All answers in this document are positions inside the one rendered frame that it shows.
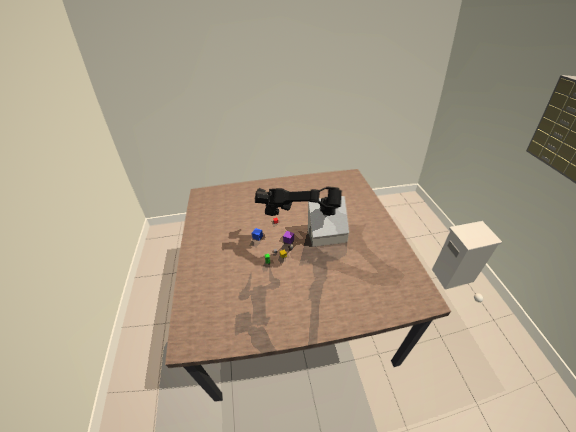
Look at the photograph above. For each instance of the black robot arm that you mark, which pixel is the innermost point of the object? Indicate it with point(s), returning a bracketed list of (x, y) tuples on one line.
[(278, 197)]

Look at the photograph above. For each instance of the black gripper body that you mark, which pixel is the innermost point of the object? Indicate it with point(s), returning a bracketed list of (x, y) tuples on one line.
[(285, 207)]

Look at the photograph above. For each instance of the blue cube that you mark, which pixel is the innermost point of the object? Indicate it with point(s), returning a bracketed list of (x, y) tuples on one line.
[(257, 234)]

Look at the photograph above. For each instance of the purple block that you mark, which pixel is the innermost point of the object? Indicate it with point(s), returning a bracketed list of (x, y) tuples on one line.
[(288, 237)]

